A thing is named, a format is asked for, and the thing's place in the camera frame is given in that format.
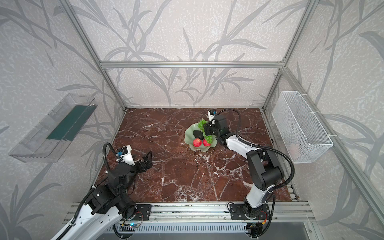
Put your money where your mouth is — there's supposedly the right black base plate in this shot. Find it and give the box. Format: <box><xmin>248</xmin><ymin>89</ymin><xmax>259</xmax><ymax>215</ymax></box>
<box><xmin>227</xmin><ymin>202</ymin><xmax>271</xmax><ymax>221</ymax></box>

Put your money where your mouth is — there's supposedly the pink item in basket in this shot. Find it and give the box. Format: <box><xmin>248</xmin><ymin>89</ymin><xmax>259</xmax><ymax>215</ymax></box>
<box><xmin>288</xmin><ymin>144</ymin><xmax>301</xmax><ymax>160</ymax></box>

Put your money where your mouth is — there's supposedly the green fake grape bunch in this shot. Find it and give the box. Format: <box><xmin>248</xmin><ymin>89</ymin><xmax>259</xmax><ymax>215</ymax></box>
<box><xmin>198</xmin><ymin>120</ymin><xmax>214</xmax><ymax>144</ymax></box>

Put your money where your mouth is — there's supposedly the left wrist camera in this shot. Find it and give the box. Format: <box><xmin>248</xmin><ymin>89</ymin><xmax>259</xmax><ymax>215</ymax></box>
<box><xmin>117</xmin><ymin>145</ymin><xmax>135</xmax><ymax>166</ymax></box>

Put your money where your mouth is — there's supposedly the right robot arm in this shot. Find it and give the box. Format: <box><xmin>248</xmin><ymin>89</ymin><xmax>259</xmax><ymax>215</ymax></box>
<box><xmin>204</xmin><ymin>110</ymin><xmax>284</xmax><ymax>220</ymax></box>

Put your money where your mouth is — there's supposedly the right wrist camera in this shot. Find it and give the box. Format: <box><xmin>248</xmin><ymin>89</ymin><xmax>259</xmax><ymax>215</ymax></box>
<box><xmin>207</xmin><ymin>109</ymin><xmax>217</xmax><ymax>124</ymax></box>

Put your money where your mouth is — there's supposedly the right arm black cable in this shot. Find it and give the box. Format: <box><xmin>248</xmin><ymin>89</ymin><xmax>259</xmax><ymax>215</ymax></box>
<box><xmin>214</xmin><ymin>108</ymin><xmax>296</xmax><ymax>238</ymax></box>

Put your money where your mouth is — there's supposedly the aluminium front rail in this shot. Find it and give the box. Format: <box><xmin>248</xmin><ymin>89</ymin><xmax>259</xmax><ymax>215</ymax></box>
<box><xmin>61</xmin><ymin>201</ymin><xmax>317</xmax><ymax>225</ymax></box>

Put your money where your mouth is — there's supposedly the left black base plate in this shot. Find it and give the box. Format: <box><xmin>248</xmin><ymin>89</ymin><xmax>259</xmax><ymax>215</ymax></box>
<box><xmin>128</xmin><ymin>204</ymin><xmax>152</xmax><ymax>222</ymax></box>

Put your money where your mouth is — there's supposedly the white wire mesh basket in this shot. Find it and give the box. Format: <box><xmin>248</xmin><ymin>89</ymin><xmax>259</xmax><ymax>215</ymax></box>
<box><xmin>272</xmin><ymin>91</ymin><xmax>334</xmax><ymax>164</ymax></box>

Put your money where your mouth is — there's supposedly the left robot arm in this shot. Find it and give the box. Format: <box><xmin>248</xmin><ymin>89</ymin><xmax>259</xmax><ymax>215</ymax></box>
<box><xmin>52</xmin><ymin>151</ymin><xmax>153</xmax><ymax>240</ymax></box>

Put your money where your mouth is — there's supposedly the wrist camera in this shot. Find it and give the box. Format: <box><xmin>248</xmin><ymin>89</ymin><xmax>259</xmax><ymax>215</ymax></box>
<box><xmin>117</xmin><ymin>145</ymin><xmax>135</xmax><ymax>166</ymax></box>
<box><xmin>207</xmin><ymin>109</ymin><xmax>217</xmax><ymax>124</ymax></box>

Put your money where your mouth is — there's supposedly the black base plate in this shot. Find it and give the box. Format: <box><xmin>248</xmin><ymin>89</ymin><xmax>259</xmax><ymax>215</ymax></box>
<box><xmin>128</xmin><ymin>204</ymin><xmax>152</xmax><ymax>222</ymax></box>
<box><xmin>227</xmin><ymin>202</ymin><xmax>271</xmax><ymax>221</ymax></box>

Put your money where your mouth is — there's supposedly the dark fake avocado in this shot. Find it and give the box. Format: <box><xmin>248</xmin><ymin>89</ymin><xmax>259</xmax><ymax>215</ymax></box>
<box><xmin>193</xmin><ymin>130</ymin><xmax>205</xmax><ymax>140</ymax></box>

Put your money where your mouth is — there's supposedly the clear plastic wall bin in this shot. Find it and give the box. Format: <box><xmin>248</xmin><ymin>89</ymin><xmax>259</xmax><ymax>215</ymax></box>
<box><xmin>9</xmin><ymin>94</ymin><xmax>98</xmax><ymax>163</ymax></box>

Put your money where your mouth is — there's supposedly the green scalloped fruit bowl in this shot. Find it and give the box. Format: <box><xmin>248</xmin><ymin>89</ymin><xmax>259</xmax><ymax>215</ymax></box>
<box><xmin>184</xmin><ymin>124</ymin><xmax>217</xmax><ymax>152</ymax></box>

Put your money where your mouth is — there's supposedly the red fake apple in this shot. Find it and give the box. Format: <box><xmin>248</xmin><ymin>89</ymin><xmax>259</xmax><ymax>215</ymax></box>
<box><xmin>203</xmin><ymin>139</ymin><xmax>211</xmax><ymax>147</ymax></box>
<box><xmin>193</xmin><ymin>138</ymin><xmax>202</xmax><ymax>148</ymax></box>

